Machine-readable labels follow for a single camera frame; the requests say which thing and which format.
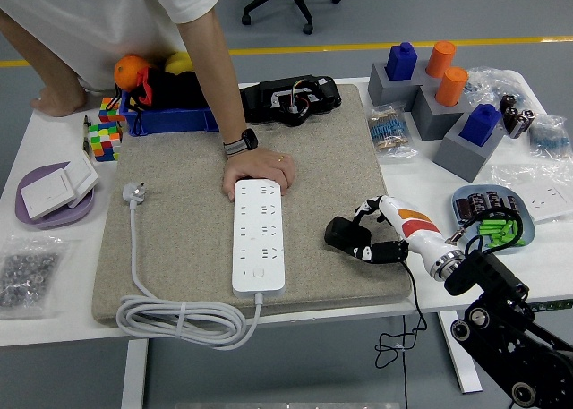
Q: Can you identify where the blue square peg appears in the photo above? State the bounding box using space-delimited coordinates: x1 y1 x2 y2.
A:
385 41 419 82
459 103 503 149

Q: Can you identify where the bag of black cylinders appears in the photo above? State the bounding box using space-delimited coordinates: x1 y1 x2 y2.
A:
498 93 537 141

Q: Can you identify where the person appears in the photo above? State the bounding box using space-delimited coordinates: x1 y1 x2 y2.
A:
0 0 227 92

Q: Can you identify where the metal pen tool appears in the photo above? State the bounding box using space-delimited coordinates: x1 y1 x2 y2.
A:
81 115 93 158

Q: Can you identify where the person's right hand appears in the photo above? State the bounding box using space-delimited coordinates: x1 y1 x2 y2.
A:
30 84 89 118

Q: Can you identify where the person's left hand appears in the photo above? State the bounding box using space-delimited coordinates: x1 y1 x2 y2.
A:
221 147 297 203

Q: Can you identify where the black wrist watch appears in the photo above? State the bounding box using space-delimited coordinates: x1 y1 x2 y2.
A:
222 127 260 159

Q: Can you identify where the yellow lemon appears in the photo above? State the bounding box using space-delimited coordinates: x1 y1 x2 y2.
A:
164 51 193 75

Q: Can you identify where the grey-brown mat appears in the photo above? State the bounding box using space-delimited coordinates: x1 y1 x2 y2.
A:
91 83 413 328

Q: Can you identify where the white table leg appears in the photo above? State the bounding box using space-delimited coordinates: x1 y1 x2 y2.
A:
119 338 150 409
437 312 483 395

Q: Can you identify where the grey power cord with plug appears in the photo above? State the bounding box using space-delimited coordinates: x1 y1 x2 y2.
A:
115 182 264 352

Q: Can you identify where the orange fruit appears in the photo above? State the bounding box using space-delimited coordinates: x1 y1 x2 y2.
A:
113 54 153 92

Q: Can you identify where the light blue plate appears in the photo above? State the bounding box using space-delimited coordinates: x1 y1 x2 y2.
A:
450 183 537 250

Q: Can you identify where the purple plate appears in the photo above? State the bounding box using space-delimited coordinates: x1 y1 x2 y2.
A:
14 161 98 230

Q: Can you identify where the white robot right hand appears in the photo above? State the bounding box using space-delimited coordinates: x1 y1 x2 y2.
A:
350 195 450 270

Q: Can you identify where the white power strip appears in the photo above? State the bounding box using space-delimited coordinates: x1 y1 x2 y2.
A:
231 178 287 299

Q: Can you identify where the crumpled clear plastic bag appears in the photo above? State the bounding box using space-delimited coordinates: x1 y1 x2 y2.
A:
465 65 527 110

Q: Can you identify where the grey block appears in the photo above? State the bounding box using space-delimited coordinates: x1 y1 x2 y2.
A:
367 61 433 111
410 85 474 141
432 112 509 183

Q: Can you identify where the black plug adapter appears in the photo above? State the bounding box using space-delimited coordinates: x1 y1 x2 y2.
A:
324 215 373 251

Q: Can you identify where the orange cylinder peg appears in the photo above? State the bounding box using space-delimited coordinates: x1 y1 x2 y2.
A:
434 66 470 107
424 40 458 79

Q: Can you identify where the black electronic device with wires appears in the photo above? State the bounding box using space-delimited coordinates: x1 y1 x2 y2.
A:
239 74 344 127

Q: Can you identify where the thin black adapter cord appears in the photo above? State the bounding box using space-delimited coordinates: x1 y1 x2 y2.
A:
374 259 429 409

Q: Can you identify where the white socket in clear bag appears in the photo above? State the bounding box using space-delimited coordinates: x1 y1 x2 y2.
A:
490 163 573 226

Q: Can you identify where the large colourful puzzle cube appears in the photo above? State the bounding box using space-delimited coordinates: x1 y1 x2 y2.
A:
88 121 124 163

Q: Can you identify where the black drawstring pouch red trim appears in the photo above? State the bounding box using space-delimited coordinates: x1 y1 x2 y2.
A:
114 66 210 135

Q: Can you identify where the clear bag of metal nuts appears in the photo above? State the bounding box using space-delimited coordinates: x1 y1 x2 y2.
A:
0 234 75 320

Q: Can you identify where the clear bag of striped resistors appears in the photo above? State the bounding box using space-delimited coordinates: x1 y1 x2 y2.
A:
366 103 420 159

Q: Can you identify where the small white wall switch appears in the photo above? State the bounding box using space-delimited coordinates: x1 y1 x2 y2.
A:
62 151 100 209

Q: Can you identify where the small colourful puzzle cube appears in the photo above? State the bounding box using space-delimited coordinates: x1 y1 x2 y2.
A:
98 96 126 124

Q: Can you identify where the black table control panel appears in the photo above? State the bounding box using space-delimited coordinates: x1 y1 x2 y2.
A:
527 298 573 315

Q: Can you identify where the large white wall switch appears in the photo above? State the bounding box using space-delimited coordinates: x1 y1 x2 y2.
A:
20 167 77 222

